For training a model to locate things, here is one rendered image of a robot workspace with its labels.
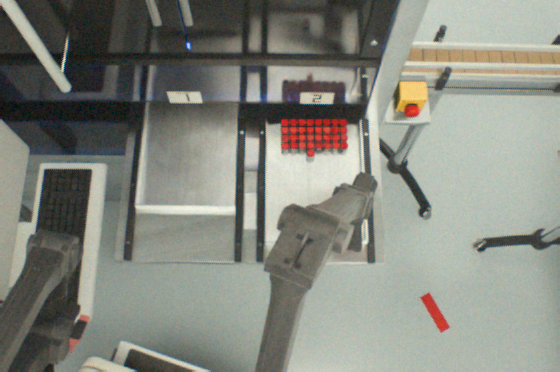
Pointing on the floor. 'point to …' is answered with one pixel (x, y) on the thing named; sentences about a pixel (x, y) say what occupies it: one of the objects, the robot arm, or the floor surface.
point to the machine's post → (403, 29)
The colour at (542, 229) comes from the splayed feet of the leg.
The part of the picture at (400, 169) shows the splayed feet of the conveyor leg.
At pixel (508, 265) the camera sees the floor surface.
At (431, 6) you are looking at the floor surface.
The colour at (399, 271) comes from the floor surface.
